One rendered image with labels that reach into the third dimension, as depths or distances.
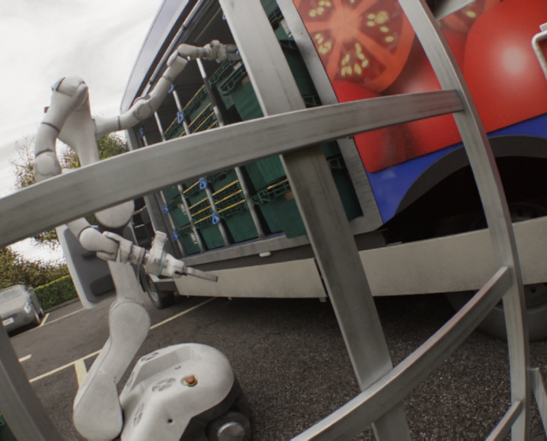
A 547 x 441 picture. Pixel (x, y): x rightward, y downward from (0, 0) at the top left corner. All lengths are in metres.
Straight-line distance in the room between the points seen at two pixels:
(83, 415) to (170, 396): 0.36
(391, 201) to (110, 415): 1.28
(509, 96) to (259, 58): 0.84
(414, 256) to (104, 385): 1.21
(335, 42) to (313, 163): 1.04
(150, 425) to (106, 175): 1.02
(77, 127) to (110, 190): 1.15
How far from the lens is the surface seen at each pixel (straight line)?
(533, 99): 1.03
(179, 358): 1.52
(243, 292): 2.22
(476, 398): 1.21
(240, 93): 1.54
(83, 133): 1.36
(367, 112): 0.32
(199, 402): 1.17
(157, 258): 1.05
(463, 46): 1.08
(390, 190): 1.22
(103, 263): 4.23
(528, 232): 1.10
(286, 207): 1.43
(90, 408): 1.31
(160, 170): 0.22
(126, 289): 1.26
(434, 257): 1.22
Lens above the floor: 0.80
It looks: 2 degrees down
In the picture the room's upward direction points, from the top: 20 degrees counter-clockwise
